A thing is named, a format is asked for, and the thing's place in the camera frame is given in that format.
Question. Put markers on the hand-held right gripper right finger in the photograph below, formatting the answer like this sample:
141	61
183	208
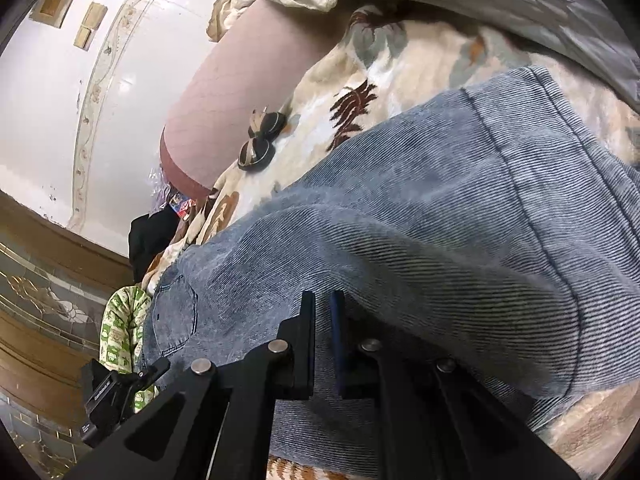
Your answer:
338	340

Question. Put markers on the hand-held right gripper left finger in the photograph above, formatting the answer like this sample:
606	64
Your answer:
307	320

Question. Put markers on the blue denim pants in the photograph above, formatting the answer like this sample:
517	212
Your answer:
425	210

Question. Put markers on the green printed cloth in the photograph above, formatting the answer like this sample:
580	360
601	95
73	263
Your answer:
117	325

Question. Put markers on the wooden door with glass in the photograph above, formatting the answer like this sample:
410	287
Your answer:
45	310

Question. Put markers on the black cloth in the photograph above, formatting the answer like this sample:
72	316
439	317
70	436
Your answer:
152	240

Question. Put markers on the colourful small packet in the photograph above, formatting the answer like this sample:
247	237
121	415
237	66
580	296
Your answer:
181	205

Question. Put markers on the black round bow clip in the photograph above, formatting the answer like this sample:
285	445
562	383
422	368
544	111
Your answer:
268	123
256	153

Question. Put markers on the clear plastic bag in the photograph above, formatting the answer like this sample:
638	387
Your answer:
161	187

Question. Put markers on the pink bolster pillow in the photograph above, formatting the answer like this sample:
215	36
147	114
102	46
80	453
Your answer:
240	85

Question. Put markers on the leaf printed blanket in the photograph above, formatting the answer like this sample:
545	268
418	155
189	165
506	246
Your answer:
400	75

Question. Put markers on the beige wall switch plate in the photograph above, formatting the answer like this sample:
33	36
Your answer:
90	25

